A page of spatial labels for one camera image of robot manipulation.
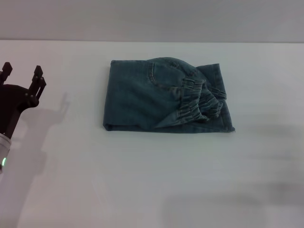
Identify blue denim shorts with cartoon print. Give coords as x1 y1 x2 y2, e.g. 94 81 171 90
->
102 57 236 133

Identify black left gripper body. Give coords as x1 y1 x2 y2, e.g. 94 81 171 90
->
0 84 38 140

